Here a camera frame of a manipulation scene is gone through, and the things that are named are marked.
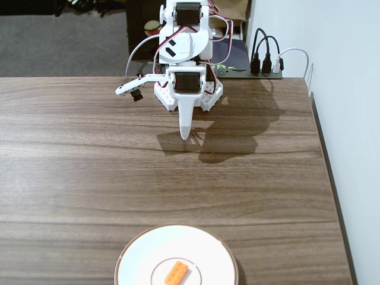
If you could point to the white camera bracket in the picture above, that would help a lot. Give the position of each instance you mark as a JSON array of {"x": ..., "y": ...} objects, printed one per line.
[{"x": 130, "y": 84}]

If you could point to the orange lego block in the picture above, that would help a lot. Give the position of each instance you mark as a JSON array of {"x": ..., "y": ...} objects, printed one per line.
[{"x": 177, "y": 272}]

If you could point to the black cabinet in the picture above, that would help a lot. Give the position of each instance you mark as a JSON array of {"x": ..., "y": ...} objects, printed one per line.
[{"x": 136, "y": 17}]

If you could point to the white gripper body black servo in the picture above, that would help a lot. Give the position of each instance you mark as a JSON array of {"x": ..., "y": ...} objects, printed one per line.
[{"x": 186, "y": 82}]

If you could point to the round red white object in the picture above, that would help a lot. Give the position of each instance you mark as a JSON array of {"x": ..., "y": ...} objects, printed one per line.
[{"x": 151, "y": 26}]

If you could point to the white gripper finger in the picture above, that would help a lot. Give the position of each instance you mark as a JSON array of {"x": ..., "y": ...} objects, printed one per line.
[{"x": 185, "y": 118}]

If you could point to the dark blue box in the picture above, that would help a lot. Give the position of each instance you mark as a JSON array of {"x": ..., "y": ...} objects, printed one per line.
[{"x": 234, "y": 53}]

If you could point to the white plate brown rim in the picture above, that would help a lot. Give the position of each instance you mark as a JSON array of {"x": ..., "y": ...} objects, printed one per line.
[{"x": 139, "y": 261}]

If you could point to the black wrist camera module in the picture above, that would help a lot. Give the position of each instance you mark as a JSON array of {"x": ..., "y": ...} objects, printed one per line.
[{"x": 137, "y": 95}]

